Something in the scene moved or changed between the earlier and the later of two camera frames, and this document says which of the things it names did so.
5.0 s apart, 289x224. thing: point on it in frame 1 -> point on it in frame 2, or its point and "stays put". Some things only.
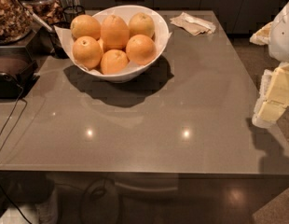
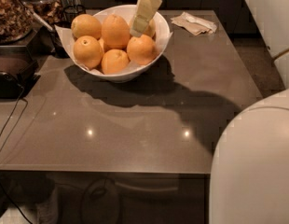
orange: (114, 33) stays put
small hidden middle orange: (101, 43) stays put
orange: (85, 25) stays put
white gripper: (282, 35) -> (146, 11)
